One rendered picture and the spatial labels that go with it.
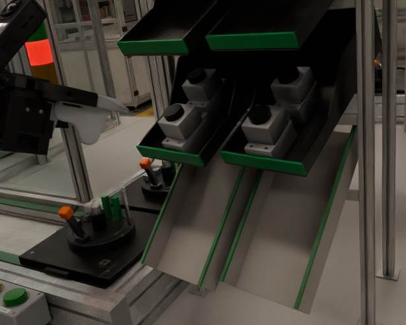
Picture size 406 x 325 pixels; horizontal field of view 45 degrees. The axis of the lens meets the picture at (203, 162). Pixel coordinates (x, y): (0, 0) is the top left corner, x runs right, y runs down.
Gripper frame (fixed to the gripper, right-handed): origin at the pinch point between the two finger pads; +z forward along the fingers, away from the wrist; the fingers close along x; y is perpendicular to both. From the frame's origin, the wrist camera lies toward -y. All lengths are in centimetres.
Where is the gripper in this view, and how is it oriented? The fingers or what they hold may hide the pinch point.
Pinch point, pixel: (99, 102)
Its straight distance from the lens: 63.7
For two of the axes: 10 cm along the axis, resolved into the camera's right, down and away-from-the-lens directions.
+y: -1.5, 9.9, 0.2
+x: 7.6, 1.3, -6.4
